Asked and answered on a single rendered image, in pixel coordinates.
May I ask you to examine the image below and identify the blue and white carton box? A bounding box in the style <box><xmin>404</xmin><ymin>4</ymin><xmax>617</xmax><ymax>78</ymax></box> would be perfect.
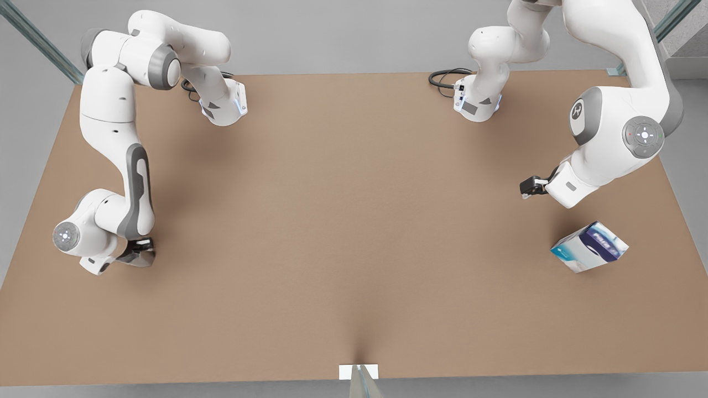
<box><xmin>550</xmin><ymin>221</ymin><xmax>630</xmax><ymax>275</ymax></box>

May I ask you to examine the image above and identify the black cable loop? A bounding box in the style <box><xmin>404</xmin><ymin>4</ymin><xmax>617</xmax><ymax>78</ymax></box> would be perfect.
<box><xmin>180</xmin><ymin>71</ymin><xmax>236</xmax><ymax>104</ymax></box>
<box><xmin>428</xmin><ymin>67</ymin><xmax>475</xmax><ymax>100</ymax></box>

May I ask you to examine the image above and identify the silver frame post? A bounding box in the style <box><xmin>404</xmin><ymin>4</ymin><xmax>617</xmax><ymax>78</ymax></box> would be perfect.
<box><xmin>339</xmin><ymin>364</ymin><xmax>383</xmax><ymax>398</ymax></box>
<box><xmin>0</xmin><ymin>0</ymin><xmax>85</xmax><ymax>86</ymax></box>
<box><xmin>606</xmin><ymin>0</ymin><xmax>704</xmax><ymax>77</ymax></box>

